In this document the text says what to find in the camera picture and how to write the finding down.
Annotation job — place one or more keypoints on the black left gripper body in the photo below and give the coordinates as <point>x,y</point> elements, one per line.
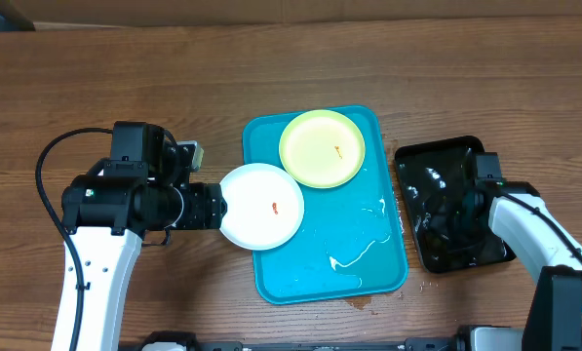
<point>199,211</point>

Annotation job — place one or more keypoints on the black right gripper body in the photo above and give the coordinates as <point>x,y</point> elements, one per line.
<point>465,228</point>

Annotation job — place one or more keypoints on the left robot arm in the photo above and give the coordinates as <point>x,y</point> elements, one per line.
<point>143,186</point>

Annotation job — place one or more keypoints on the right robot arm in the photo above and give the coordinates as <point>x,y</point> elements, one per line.
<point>551,256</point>

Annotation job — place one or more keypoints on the black water tray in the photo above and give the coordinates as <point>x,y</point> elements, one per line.
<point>433,177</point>

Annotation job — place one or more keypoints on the teal plastic tray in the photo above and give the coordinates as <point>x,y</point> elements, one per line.
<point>350,241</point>

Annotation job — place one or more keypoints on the white plate with blue rim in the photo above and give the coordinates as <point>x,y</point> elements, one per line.
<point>265,207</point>

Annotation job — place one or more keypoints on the yellow-green plate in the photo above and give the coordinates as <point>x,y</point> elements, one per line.
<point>322,148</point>

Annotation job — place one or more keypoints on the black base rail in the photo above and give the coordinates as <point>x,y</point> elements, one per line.
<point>320,343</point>

